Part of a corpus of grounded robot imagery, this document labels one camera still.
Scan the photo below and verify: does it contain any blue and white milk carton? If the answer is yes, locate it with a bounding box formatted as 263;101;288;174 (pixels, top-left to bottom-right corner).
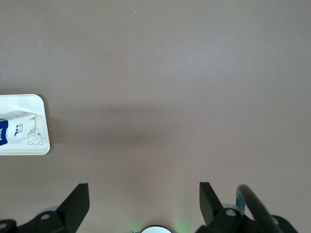
0;110;37;147

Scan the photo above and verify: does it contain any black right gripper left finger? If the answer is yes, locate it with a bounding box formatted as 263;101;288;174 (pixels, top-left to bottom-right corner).
16;183;90;233

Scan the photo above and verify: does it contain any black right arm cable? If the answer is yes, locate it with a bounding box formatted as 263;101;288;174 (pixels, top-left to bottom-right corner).
235;184;284;233

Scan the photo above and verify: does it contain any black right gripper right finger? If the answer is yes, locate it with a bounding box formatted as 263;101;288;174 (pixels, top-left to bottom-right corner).
195;182;258;233

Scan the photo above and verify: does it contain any cream tray with bear print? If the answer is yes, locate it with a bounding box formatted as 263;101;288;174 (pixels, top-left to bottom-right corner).
0;94;51;156

